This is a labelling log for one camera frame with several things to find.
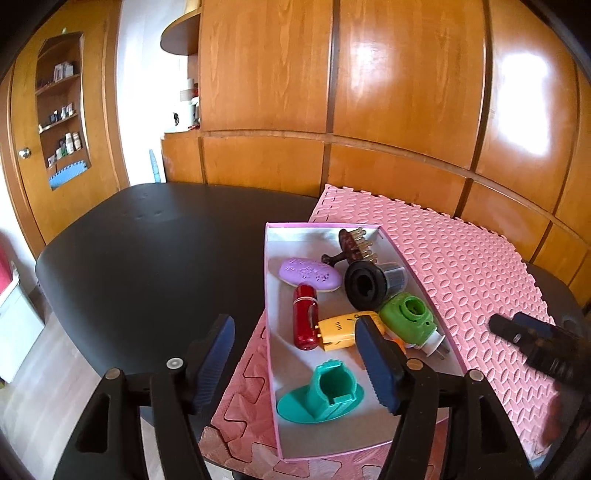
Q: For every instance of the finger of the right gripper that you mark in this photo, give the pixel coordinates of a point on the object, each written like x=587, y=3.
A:
x=540, y=328
x=509, y=331

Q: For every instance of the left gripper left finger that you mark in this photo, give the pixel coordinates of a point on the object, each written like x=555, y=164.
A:
x=206, y=359

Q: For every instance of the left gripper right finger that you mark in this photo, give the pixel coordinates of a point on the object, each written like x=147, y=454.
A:
x=382, y=359

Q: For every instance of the green plug-in device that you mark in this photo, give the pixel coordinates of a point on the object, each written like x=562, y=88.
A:
x=408, y=317

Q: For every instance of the teal plastic holder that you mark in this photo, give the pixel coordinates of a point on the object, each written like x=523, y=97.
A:
x=332, y=393

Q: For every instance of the yellow plastic gadget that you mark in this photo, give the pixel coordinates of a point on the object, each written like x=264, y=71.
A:
x=338, y=332

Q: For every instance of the pink foam mat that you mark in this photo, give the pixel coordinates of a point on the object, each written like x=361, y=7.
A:
x=469, y=273

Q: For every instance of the red cylinder case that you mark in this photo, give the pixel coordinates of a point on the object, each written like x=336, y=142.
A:
x=305, y=317

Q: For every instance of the brown wooden-pin hairbrush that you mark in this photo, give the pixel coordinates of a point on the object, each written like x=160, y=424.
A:
x=354, y=247

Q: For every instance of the purple oval soap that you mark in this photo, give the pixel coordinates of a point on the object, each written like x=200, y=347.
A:
x=296, y=271

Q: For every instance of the red bag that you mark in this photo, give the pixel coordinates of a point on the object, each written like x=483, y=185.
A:
x=6, y=263

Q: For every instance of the wooden corner shelf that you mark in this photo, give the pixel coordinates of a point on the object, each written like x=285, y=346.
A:
x=181, y=37

